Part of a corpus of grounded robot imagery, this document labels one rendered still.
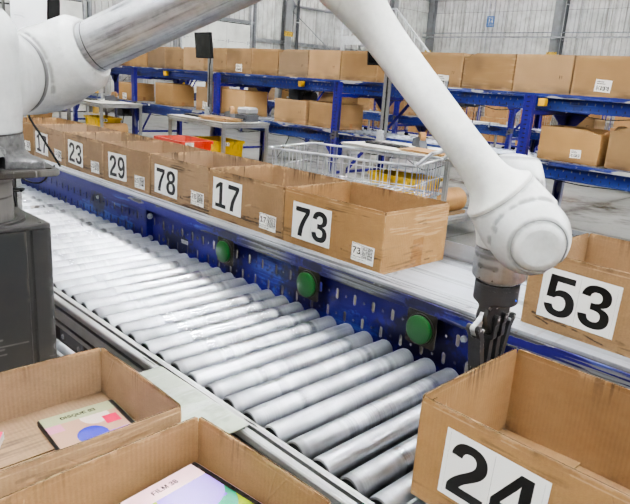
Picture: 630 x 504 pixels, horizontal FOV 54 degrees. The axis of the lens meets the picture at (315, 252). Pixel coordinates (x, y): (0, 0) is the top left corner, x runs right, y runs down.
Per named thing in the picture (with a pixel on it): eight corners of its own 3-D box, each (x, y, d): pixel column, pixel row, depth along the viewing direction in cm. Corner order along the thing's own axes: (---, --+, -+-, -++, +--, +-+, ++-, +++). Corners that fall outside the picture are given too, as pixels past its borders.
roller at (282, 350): (178, 392, 133) (178, 371, 132) (344, 335, 168) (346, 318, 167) (191, 401, 130) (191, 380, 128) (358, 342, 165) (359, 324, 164)
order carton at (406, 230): (281, 242, 189) (284, 187, 185) (346, 230, 209) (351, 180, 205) (380, 276, 163) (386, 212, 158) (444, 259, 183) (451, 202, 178)
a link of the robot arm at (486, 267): (464, 244, 104) (460, 278, 105) (514, 258, 98) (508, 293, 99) (493, 238, 110) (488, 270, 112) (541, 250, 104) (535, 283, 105)
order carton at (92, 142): (65, 167, 297) (63, 131, 292) (122, 165, 317) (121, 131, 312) (102, 180, 270) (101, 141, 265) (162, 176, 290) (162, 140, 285)
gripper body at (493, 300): (491, 269, 111) (484, 318, 113) (465, 278, 105) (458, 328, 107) (530, 281, 106) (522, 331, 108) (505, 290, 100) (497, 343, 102)
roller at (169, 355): (147, 370, 142) (147, 350, 140) (311, 321, 177) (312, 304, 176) (159, 378, 138) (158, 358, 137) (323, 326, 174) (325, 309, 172)
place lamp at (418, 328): (403, 339, 150) (406, 312, 148) (406, 338, 151) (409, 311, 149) (426, 349, 145) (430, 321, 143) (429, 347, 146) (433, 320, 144)
